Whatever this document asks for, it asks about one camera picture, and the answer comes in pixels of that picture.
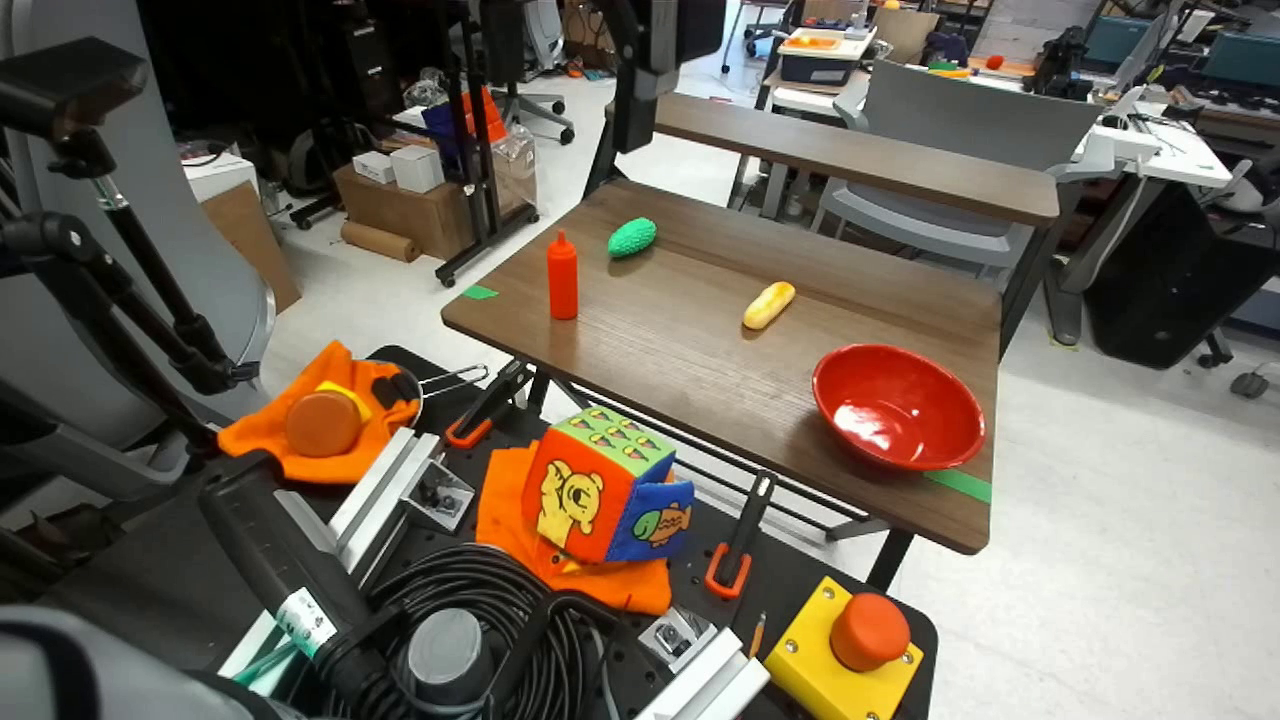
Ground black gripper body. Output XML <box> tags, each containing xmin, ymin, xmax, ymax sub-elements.
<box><xmin>603</xmin><ymin>0</ymin><xmax>732</xmax><ymax>81</ymax></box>

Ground green plush toy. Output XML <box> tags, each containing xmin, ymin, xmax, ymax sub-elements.
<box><xmin>603</xmin><ymin>213</ymin><xmax>662</xmax><ymax>264</ymax></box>

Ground red bowl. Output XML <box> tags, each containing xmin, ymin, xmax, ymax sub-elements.
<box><xmin>810</xmin><ymin>339</ymin><xmax>991</xmax><ymax>476</ymax></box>

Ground box with orange top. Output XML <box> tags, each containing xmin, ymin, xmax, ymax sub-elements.
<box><xmin>775</xmin><ymin>24</ymin><xmax>881</xmax><ymax>94</ymax></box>

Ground black floor stand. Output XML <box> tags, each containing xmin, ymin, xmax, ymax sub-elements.
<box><xmin>430</xmin><ymin>0</ymin><xmax>542</xmax><ymax>287</ymax></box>

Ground red squeeze bottle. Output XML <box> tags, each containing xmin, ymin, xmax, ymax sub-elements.
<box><xmin>542</xmin><ymin>228</ymin><xmax>583</xmax><ymax>324</ymax></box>

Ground brown desk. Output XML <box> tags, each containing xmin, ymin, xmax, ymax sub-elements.
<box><xmin>583</xmin><ymin>88</ymin><xmax>1063</xmax><ymax>232</ymax></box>

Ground yellow plush toy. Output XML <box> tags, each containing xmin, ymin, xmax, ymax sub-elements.
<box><xmin>739</xmin><ymin>277</ymin><xmax>799</xmax><ymax>337</ymax></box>

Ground large cardboard box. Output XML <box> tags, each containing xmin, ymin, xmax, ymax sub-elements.
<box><xmin>332</xmin><ymin>126</ymin><xmax>539</xmax><ymax>264</ymax></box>

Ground white small boxes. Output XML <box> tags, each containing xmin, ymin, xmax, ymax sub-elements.
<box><xmin>347</xmin><ymin>135</ymin><xmax>447</xmax><ymax>195</ymax></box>

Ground gray chair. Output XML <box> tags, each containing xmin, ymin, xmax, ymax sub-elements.
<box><xmin>810</xmin><ymin>58</ymin><xmax>1109</xmax><ymax>277</ymax></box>

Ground black orange clamp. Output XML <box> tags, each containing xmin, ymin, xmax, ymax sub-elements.
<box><xmin>438</xmin><ymin>356</ymin><xmax>537</xmax><ymax>453</ymax></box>
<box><xmin>699</xmin><ymin>474</ymin><xmax>780</xmax><ymax>606</ymax></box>

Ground colourful soft cube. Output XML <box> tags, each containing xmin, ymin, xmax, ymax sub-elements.
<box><xmin>515</xmin><ymin>406</ymin><xmax>699</xmax><ymax>569</ymax></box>

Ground tall cardboard box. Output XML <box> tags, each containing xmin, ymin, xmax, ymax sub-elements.
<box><xmin>197</xmin><ymin>176</ymin><xmax>303</xmax><ymax>315</ymax></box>

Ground small printed tag card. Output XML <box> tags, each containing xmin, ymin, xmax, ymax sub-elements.
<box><xmin>634</xmin><ymin>608</ymin><xmax>720</xmax><ymax>674</ymax></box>
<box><xmin>402</xmin><ymin>466</ymin><xmax>474</xmax><ymax>531</ymax></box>

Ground orange ball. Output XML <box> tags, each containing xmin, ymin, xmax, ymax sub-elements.
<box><xmin>285</xmin><ymin>388</ymin><xmax>367</xmax><ymax>461</ymax></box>

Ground aluminium profile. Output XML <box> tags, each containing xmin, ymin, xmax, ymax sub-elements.
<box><xmin>324</xmin><ymin>425</ymin><xmax>447</xmax><ymax>577</ymax></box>
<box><xmin>634</xmin><ymin>625</ymin><xmax>775</xmax><ymax>720</ymax></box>

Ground orange cloth under cube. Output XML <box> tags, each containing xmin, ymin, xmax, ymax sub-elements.
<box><xmin>472</xmin><ymin>440</ymin><xmax>680</xmax><ymax>622</ymax></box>

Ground white table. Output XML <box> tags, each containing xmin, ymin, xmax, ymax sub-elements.
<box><xmin>1063</xmin><ymin>95</ymin><xmax>1234</xmax><ymax>191</ymax></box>

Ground black mounting board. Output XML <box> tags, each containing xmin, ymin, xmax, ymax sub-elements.
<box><xmin>36</xmin><ymin>339</ymin><xmax>940</xmax><ymax>720</ymax></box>

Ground orange cloth with ball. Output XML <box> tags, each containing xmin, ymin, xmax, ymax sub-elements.
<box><xmin>213</xmin><ymin>339</ymin><xmax>425</xmax><ymax>489</ymax></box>

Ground green tape strip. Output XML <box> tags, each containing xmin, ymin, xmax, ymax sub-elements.
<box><xmin>924</xmin><ymin>468</ymin><xmax>996</xmax><ymax>509</ymax></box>

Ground black bag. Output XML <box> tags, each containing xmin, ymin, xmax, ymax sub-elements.
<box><xmin>1081</xmin><ymin>176</ymin><xmax>1280</xmax><ymax>374</ymax></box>

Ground gray round cap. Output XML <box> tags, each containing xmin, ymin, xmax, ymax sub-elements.
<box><xmin>394</xmin><ymin>606</ymin><xmax>494</xmax><ymax>713</ymax></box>

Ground yellow emergency stop box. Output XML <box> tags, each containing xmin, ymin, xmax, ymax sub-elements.
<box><xmin>760</xmin><ymin>574</ymin><xmax>928</xmax><ymax>720</ymax></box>

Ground black cable coil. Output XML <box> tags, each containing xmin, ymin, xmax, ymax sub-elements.
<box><xmin>313</xmin><ymin>536</ymin><xmax>632</xmax><ymax>720</ymax></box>

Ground black camera tripod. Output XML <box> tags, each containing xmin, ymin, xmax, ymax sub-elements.
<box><xmin>0</xmin><ymin>33</ymin><xmax>263</xmax><ymax>416</ymax></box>

